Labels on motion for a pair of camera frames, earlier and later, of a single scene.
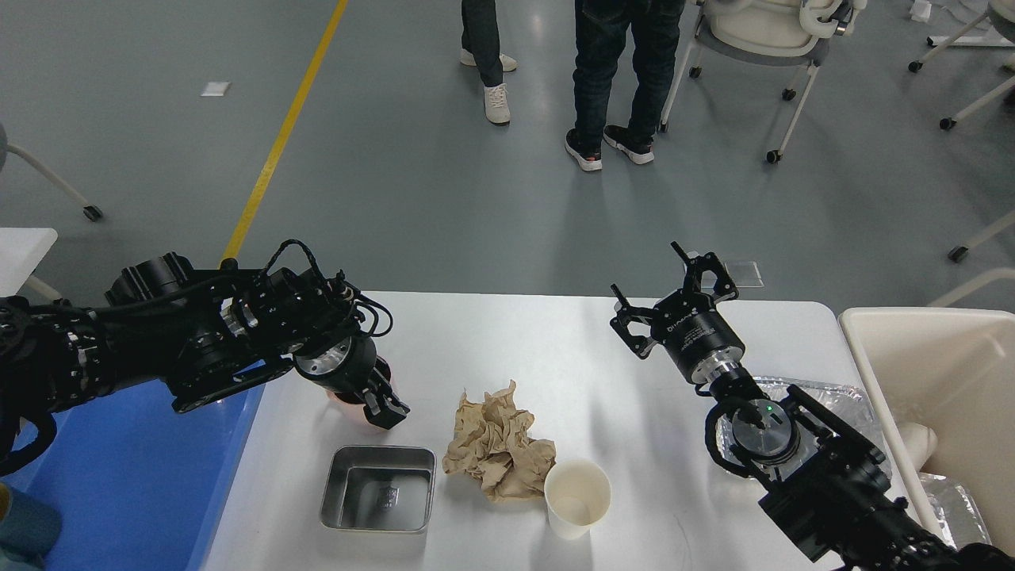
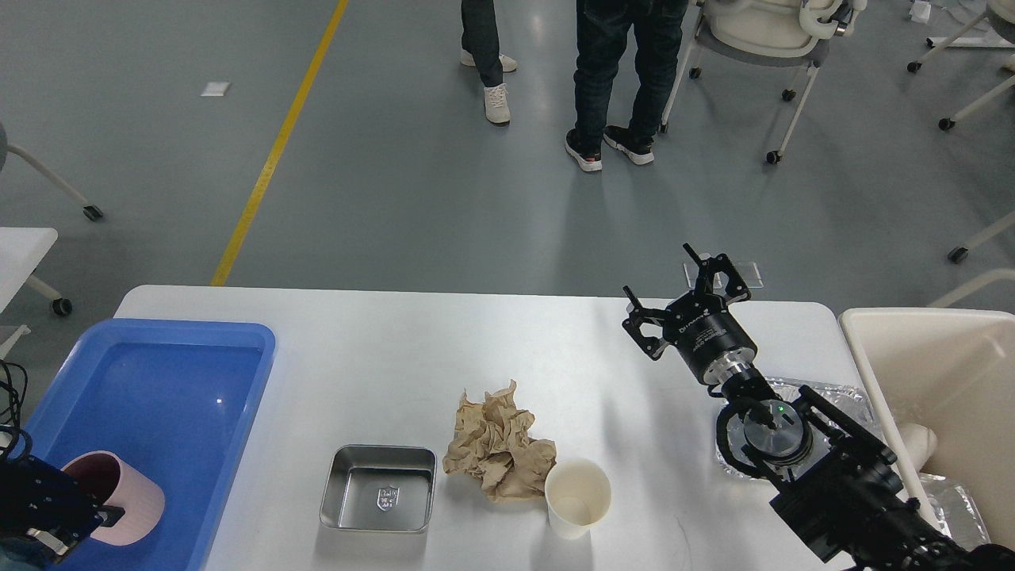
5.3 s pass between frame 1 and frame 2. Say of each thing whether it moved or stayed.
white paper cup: stayed
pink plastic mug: moved
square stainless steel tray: stayed
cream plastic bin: stayed
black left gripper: moved
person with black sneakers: stayed
